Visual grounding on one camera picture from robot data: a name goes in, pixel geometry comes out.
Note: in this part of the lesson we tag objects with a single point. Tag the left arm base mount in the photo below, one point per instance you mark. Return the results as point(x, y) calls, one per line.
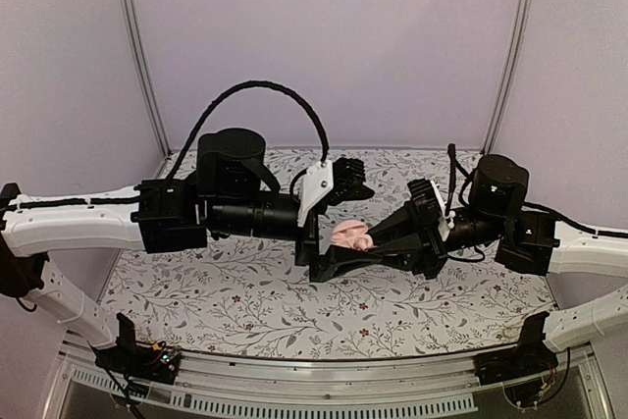
point(158, 362)

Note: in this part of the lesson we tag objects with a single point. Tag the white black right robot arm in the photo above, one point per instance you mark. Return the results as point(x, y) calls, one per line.
point(531, 239)

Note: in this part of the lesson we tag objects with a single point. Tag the aluminium corner post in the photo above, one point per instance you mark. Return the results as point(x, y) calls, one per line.
point(508, 74)
point(143, 75)

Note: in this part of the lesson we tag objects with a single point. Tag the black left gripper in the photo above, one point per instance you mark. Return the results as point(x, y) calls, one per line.
point(326, 264)

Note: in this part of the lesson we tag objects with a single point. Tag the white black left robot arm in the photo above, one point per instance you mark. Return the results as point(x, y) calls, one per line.
point(231, 192)

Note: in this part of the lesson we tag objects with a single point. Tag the aluminium front rail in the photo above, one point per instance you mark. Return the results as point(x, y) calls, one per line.
point(223, 386)

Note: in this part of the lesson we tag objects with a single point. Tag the left aluminium corner post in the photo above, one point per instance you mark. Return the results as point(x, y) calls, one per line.
point(143, 75)

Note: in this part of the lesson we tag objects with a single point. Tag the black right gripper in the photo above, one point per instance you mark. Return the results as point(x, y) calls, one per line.
point(424, 258)

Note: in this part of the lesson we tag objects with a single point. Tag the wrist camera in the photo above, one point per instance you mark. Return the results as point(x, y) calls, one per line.
point(330, 184)
point(429, 207)

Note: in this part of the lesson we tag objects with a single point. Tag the floral patterned table mat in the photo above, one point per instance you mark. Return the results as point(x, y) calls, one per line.
point(245, 296)

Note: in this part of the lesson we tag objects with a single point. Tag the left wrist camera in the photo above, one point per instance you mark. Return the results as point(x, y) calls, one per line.
point(330, 184)

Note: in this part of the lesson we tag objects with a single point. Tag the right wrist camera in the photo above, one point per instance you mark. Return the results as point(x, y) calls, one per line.
point(429, 207)

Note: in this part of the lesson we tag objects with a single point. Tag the pink earbuds charging case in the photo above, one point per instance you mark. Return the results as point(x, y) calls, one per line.
point(352, 234)

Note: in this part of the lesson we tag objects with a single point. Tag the right aluminium corner post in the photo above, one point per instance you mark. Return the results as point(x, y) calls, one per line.
point(508, 74)

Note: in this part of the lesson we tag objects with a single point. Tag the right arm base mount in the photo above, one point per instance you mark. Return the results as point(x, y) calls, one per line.
point(529, 357)

